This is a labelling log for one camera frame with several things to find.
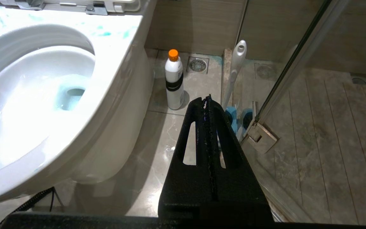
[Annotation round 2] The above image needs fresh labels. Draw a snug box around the black cable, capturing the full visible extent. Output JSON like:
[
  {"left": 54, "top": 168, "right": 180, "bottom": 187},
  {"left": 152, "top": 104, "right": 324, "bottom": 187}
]
[{"left": 0, "top": 187, "right": 65, "bottom": 229}]

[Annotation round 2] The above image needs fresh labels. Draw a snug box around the blue toilet brush holder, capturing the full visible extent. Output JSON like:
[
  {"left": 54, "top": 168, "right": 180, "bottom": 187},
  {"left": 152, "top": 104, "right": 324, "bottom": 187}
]
[{"left": 225, "top": 106, "right": 254, "bottom": 134}]

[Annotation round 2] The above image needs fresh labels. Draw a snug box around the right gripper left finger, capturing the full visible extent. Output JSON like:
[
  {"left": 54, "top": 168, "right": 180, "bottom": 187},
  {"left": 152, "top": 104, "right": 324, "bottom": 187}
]
[{"left": 158, "top": 97, "right": 214, "bottom": 220}]

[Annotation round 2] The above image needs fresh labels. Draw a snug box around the metal door hinge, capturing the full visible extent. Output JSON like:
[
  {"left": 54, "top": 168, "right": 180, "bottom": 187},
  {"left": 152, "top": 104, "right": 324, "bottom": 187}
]
[{"left": 246, "top": 122, "right": 279, "bottom": 154}]

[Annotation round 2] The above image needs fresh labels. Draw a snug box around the white toilet seat lid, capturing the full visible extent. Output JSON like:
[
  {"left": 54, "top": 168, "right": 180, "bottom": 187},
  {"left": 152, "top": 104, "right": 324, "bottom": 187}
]
[{"left": 0, "top": 0, "right": 139, "bottom": 16}]

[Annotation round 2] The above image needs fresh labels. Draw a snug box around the shower floor drain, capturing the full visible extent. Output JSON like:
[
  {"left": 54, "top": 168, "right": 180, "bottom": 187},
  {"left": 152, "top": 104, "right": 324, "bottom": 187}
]
[{"left": 350, "top": 73, "right": 366, "bottom": 86}]

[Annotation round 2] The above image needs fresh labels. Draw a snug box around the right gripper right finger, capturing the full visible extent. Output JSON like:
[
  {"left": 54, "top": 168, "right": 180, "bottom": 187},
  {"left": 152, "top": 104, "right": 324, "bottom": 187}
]
[{"left": 206, "top": 94, "right": 274, "bottom": 223}]

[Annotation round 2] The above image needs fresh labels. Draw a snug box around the white cleaner bottle orange cap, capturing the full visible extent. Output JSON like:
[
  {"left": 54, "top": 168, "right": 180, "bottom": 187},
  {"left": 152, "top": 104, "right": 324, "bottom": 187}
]
[{"left": 165, "top": 49, "right": 185, "bottom": 110}]

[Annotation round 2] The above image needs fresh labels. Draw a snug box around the glass shower door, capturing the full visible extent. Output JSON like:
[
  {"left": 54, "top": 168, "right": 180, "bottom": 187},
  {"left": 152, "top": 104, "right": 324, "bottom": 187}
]
[{"left": 234, "top": 0, "right": 366, "bottom": 225}]

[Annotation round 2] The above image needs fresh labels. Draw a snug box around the white toilet bowl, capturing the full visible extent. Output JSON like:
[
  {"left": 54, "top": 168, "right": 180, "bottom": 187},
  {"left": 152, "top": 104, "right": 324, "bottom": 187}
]
[{"left": 0, "top": 0, "right": 158, "bottom": 205}]

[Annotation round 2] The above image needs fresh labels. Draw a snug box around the square metal floor drain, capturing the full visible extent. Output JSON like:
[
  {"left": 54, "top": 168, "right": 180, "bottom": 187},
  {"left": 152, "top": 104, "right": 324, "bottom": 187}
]
[{"left": 186, "top": 56, "right": 209, "bottom": 74}]

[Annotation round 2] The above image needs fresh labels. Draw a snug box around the white toilet brush handle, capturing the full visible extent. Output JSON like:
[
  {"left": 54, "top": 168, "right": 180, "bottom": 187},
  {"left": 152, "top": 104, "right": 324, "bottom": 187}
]
[{"left": 221, "top": 40, "right": 247, "bottom": 110}]

